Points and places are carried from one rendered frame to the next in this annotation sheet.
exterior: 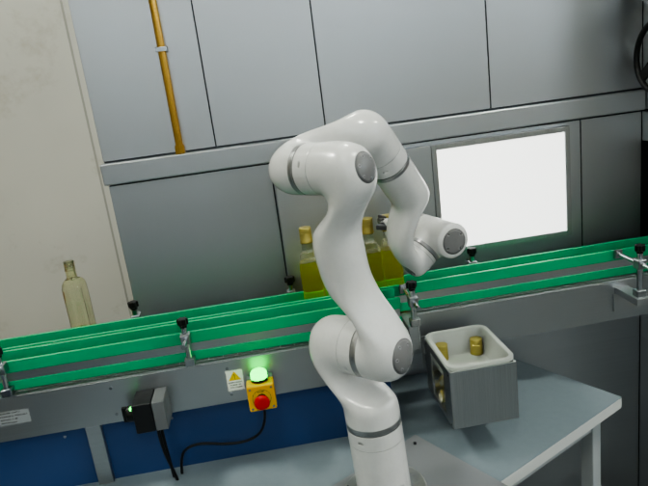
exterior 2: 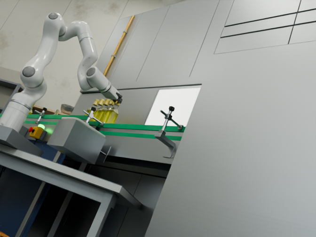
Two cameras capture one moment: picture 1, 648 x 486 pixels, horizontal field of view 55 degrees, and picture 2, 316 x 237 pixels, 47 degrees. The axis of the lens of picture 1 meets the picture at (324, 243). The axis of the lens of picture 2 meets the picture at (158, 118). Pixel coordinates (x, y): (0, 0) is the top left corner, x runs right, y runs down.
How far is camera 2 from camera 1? 2.51 m
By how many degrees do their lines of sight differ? 63
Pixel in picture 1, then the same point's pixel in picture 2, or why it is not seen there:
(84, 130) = not seen: hidden behind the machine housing
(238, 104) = (120, 72)
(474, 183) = (165, 105)
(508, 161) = (182, 97)
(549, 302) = (140, 143)
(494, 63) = (197, 60)
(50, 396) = not seen: hidden behind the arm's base
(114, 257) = not seen: outside the picture
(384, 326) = (32, 62)
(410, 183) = (84, 44)
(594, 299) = (158, 147)
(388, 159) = (79, 33)
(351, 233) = (45, 37)
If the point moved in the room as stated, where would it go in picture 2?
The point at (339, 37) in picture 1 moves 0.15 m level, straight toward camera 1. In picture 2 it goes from (154, 52) to (139, 40)
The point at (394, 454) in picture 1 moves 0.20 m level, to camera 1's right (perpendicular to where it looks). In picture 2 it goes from (9, 110) to (22, 108)
